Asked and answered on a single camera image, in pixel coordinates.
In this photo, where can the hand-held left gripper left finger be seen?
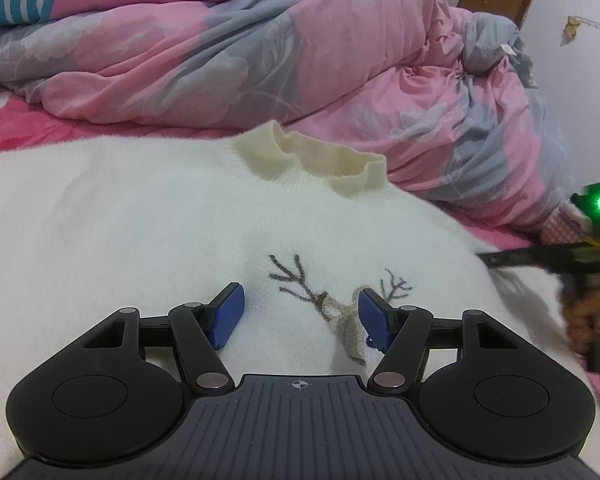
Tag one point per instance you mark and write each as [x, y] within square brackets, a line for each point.
[227, 317]

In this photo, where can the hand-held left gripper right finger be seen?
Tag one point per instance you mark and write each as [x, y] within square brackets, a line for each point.
[375, 317]

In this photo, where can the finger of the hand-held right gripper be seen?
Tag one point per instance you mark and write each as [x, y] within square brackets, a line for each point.
[525, 258]

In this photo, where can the white fluffy sweater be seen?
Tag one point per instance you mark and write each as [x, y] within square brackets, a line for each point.
[130, 220]

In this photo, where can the person's right hand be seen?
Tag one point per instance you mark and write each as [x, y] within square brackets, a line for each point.
[580, 330]

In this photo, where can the folded pink checked blanket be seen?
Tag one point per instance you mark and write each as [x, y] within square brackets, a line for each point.
[555, 225]

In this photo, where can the pink grey floral quilt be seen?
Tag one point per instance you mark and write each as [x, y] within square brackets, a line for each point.
[330, 75]

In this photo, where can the pink floral bed sheet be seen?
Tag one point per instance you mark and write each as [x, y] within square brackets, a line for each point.
[30, 125]

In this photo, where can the wall hook rack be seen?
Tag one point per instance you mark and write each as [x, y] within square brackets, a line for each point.
[571, 27]

